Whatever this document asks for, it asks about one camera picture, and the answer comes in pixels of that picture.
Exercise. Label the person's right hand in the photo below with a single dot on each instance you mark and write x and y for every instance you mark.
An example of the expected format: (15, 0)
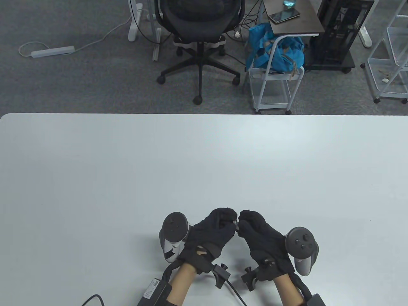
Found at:
(261, 236)

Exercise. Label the person's left hand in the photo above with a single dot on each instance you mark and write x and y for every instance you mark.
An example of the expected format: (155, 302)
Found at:
(210, 232)

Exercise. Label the person's left forearm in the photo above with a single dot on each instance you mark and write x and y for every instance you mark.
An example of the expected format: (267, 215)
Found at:
(181, 283)

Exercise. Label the person's right forearm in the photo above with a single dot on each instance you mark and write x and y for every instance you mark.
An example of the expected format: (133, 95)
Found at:
(287, 291)

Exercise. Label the grey left hand controller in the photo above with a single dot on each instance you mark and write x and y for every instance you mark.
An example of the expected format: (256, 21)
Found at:
(173, 223)

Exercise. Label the grey hand controller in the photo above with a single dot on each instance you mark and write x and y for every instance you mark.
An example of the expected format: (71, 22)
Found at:
(173, 223)
(301, 242)

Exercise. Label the grey right hand controller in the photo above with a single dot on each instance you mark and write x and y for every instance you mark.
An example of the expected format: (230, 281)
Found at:
(301, 242)

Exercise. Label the black labelled battery pack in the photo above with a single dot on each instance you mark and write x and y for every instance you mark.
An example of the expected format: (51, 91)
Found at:
(153, 291)

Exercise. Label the plain black battery pack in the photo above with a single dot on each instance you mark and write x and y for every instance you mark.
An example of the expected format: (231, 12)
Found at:
(315, 301)

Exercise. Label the black wheeled stand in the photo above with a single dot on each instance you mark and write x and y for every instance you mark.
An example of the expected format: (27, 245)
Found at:
(331, 66)

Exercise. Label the blue fabric bag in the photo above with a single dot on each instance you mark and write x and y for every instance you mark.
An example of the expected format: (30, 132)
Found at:
(259, 47)

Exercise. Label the narrow white desk leg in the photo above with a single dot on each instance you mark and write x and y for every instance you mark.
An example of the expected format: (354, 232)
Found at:
(156, 47)

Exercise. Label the small white scrap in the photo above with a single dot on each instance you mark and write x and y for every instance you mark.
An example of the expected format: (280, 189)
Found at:
(385, 80)

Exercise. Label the white mesh rolling rack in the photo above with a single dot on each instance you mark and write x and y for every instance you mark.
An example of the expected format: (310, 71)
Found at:
(382, 63)

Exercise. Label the black office chair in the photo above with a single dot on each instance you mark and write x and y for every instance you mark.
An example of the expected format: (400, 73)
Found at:
(199, 19)

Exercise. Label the wide white desk leg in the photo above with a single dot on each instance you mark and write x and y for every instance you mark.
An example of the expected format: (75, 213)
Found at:
(133, 32)

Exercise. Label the dark brown side table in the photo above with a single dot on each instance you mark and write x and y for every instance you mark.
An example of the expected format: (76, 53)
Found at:
(302, 22)

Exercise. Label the black computer case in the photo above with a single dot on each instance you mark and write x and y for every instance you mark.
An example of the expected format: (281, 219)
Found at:
(338, 32)

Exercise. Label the black smartphone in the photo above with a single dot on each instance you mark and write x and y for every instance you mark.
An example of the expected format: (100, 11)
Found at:
(283, 16)

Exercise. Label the white desk foot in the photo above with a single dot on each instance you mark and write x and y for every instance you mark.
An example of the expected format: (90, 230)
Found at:
(366, 38)

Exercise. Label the blue tinted glass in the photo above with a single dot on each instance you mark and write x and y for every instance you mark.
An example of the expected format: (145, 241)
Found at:
(289, 3)

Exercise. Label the white power strip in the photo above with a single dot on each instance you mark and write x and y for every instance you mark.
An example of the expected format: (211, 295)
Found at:
(52, 51)

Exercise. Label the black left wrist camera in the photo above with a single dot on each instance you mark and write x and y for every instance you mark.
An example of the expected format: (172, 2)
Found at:
(221, 274)

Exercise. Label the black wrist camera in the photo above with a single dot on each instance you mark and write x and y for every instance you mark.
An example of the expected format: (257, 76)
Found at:
(250, 280)
(221, 274)

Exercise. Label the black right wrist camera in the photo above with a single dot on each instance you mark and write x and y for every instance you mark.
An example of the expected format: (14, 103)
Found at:
(250, 280)

